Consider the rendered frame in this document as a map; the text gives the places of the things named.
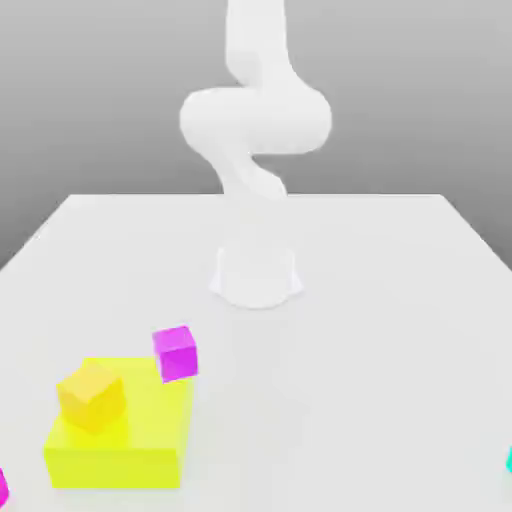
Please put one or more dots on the small orange cube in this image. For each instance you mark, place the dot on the small orange cube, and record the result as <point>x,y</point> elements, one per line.
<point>90,400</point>

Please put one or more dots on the large yellow box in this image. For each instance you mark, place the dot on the large yellow box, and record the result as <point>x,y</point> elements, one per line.
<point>148,440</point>

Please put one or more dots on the small magenta cube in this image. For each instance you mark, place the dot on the small magenta cube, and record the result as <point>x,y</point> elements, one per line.
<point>2,488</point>
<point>178,356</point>

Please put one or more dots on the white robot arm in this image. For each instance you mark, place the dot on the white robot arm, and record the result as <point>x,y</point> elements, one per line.
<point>256,120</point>

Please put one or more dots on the small cyan cube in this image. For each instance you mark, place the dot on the small cyan cube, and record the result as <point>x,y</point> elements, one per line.
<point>509,460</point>

